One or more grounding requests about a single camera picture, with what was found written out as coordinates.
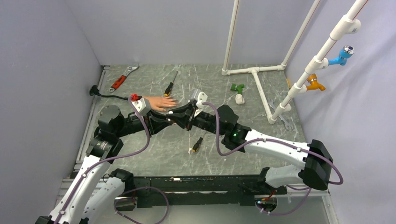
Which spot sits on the green white pipe fitting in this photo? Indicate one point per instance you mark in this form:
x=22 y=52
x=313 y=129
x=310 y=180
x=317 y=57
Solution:
x=239 y=99

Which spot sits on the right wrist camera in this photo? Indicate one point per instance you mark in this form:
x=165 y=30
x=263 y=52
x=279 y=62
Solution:
x=198 y=97

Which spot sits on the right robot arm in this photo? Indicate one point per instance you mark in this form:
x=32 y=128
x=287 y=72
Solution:
x=309 y=163

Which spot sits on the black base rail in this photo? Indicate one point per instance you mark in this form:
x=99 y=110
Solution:
x=128 y=191

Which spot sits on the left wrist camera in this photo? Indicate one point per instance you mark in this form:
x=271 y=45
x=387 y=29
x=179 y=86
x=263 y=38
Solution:
x=139 y=104

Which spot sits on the black yellow screwdriver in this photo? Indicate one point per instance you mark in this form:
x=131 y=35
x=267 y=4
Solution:
x=198 y=143
x=169 y=88

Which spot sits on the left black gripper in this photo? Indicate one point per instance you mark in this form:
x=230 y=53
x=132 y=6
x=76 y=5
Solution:
x=150 y=119

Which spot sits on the far black yellow screwdriver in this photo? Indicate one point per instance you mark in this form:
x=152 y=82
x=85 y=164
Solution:
x=169 y=88

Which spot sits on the red handled adjustable wrench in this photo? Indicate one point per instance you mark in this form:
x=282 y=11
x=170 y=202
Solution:
x=123 y=77

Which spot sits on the white pvc pipe frame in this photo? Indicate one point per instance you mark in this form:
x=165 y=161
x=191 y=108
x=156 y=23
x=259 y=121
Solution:
x=320 y=36

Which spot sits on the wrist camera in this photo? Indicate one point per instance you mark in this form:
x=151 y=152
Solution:
x=139 y=104
x=198 y=97

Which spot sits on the near black yellow screwdriver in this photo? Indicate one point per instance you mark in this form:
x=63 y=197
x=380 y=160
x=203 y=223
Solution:
x=198 y=143

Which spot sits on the red glitter nail polish bottle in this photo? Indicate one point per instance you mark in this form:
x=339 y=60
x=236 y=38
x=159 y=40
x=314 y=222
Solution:
x=169 y=112

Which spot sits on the orange pipe valve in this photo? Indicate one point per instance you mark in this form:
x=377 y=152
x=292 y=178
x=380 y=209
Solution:
x=314 y=84

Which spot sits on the blue pipe valve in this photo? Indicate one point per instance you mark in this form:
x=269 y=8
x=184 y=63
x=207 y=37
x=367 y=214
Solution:
x=345 y=53

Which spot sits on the mannequin hand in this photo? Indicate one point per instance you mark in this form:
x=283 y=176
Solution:
x=161 y=104

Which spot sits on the silver spanner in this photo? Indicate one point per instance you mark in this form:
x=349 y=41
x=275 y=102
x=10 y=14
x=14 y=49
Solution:
x=287 y=124

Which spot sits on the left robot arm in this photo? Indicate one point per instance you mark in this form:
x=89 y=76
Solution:
x=80 y=204

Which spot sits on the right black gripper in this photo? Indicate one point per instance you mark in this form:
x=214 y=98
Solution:
x=182 y=120

